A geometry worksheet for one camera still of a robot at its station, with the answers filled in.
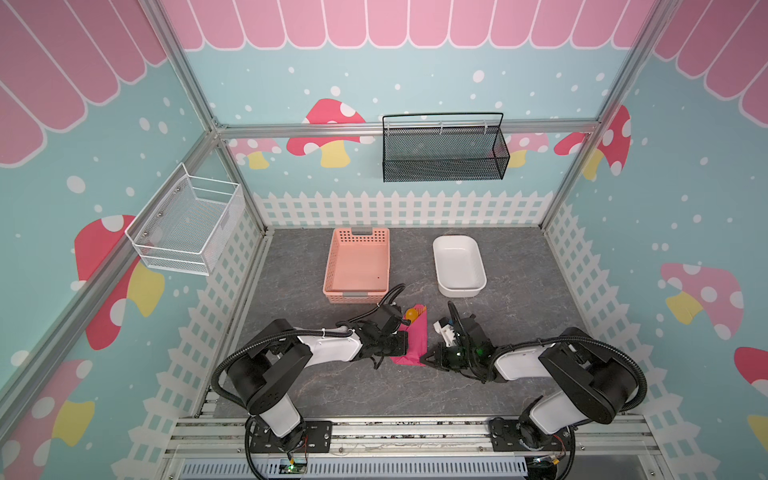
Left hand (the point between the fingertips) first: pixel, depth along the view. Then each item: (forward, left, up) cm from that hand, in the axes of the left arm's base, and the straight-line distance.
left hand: (407, 351), depth 88 cm
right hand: (-3, -3, +1) cm, 4 cm away
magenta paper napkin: (+3, -3, +1) cm, 5 cm away
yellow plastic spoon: (+12, -1, +1) cm, 12 cm away
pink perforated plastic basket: (+31, +18, -1) cm, 36 cm away
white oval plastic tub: (+34, -20, -3) cm, 40 cm away
